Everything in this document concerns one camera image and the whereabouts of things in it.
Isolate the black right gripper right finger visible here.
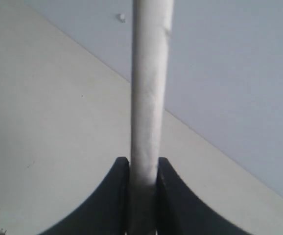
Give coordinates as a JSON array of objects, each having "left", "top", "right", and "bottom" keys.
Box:
[{"left": 157, "top": 157, "right": 248, "bottom": 235}]

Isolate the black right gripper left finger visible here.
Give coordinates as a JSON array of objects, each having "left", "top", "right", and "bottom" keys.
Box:
[{"left": 42, "top": 157, "right": 129, "bottom": 235}]

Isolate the white paint brush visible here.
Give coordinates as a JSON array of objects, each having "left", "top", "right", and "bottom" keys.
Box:
[{"left": 127, "top": 0, "right": 174, "bottom": 235}]

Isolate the white wall plug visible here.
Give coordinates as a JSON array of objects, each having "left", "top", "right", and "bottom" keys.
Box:
[{"left": 117, "top": 13, "right": 126, "bottom": 23}]

